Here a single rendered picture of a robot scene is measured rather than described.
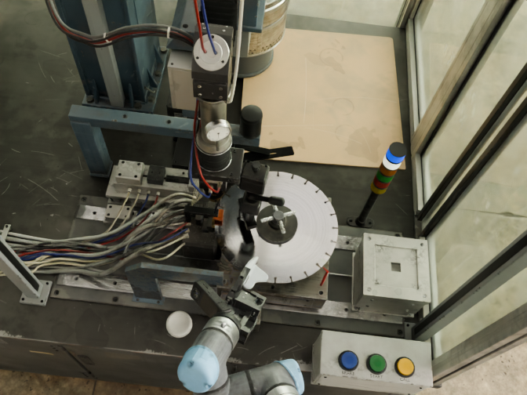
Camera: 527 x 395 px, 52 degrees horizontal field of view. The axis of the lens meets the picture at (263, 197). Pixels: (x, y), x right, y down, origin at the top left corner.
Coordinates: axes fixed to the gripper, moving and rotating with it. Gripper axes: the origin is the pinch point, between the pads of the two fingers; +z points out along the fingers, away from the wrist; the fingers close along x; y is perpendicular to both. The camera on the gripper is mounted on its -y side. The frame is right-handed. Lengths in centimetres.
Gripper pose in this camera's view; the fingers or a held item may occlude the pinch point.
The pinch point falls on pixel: (246, 277)
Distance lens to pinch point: 132.5
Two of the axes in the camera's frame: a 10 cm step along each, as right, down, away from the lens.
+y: 9.1, 4.0, -1.5
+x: 2.9, -8.3, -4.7
